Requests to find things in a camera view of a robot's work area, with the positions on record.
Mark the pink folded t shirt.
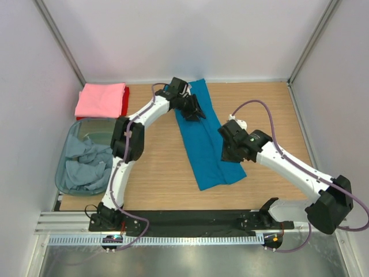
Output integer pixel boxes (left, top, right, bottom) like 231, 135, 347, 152
74, 83, 127, 119

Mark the teal mesh laundry basket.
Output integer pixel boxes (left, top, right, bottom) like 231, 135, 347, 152
55, 118, 115, 196

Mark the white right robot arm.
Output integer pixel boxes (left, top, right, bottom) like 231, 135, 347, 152
218, 119, 353, 234

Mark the white slotted cable duct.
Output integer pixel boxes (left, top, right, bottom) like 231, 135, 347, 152
48, 234, 264, 247

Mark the blue t shirt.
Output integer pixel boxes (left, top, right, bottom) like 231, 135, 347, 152
175, 79, 247, 191

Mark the red folded t shirt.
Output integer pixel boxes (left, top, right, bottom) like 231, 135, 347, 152
76, 85, 130, 121

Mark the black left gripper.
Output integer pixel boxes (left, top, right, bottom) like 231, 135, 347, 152
175, 94, 206, 122

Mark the grey t shirt in basket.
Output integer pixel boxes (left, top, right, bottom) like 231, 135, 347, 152
65, 135, 113, 195

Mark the left aluminium corner post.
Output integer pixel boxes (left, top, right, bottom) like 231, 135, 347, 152
33, 0, 86, 85

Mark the aluminium frame rail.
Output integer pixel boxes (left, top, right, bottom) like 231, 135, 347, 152
36, 212, 142, 232

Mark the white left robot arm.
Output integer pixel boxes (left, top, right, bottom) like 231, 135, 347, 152
89, 77, 206, 231

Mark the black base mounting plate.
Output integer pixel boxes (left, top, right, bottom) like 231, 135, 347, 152
89, 209, 294, 238

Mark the right aluminium corner post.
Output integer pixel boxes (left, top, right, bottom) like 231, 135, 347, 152
287, 0, 342, 87

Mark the aluminium corner post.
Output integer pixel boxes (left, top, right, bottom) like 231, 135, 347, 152
33, 0, 86, 85
287, 0, 342, 87

